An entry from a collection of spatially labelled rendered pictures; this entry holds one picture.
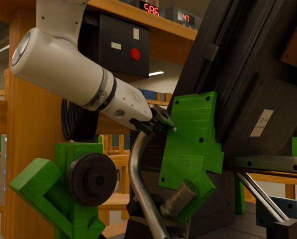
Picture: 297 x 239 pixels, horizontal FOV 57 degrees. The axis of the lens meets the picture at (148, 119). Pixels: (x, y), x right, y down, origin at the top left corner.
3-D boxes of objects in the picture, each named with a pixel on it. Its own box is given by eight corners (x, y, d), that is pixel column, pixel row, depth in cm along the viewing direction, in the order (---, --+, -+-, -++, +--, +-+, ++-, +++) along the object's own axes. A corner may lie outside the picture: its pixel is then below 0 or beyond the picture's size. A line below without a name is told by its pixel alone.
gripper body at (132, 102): (116, 92, 48) (158, 115, 55) (105, 62, 55) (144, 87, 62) (90, 120, 50) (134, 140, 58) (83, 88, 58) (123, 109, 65)
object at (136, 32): (150, 78, 81) (150, 27, 82) (100, 68, 70) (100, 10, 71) (125, 83, 90) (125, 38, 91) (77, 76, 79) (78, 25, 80)
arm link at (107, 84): (107, 83, 47) (121, 90, 49) (98, 57, 53) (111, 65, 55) (79, 116, 50) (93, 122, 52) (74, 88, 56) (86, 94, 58)
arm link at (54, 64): (73, 86, 56) (79, 114, 50) (7, 53, 48) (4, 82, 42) (97, 55, 54) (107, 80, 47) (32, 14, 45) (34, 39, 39)
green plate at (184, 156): (223, 199, 57) (235, 103, 61) (198, 194, 52) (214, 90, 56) (181, 190, 66) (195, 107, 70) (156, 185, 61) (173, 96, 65)
